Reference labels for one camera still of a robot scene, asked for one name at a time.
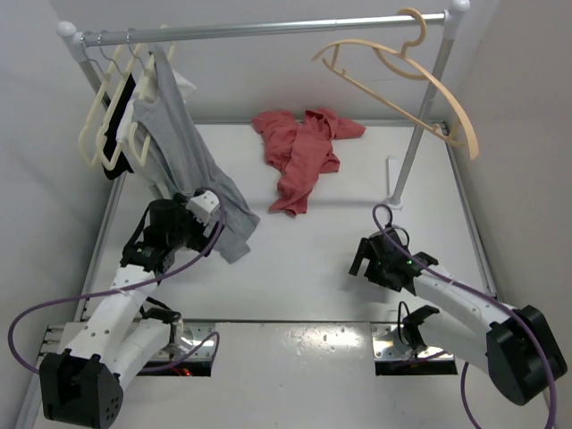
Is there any grey t shirt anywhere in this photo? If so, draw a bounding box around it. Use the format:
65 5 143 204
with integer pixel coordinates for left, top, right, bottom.
128 44 260 264

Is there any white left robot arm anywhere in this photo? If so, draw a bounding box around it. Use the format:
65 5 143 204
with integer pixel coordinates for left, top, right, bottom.
39 189 224 428

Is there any metal clothes rack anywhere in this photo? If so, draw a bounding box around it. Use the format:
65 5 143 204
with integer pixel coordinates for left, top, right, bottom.
56 1 470 209

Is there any cream hanger with black garment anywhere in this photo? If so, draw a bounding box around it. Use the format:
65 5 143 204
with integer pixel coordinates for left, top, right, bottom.
96 44 143 171

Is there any beige plastic hanger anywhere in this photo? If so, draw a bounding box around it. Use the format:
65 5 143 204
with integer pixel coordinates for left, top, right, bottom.
312 7 480 160

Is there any cream hanger with grey shirt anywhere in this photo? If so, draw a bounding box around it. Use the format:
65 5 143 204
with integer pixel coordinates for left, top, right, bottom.
127 53 157 167

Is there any white garment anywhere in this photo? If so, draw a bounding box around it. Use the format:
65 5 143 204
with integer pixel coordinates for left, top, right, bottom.
116 70 204 173

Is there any cream hanger outer left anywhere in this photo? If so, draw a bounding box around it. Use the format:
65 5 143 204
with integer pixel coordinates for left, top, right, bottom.
78 46 130 171

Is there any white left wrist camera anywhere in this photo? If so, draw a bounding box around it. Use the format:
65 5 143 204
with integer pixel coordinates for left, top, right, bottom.
186 190 220 225

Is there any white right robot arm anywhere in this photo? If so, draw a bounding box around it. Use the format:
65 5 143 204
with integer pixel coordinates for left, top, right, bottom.
349 231 568 406

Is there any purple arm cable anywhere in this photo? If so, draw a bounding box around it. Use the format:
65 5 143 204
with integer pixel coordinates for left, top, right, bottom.
372 204 559 429
7 185 227 375

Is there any red t shirt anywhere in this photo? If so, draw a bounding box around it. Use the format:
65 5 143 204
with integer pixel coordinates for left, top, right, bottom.
251 108 366 216

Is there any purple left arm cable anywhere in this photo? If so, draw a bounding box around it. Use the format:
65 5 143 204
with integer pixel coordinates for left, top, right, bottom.
7 185 227 375

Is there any black garment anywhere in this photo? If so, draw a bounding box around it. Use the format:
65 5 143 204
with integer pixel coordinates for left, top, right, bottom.
100 71 138 181

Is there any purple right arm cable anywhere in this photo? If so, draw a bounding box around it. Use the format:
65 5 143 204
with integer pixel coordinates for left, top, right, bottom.
372 204 559 429

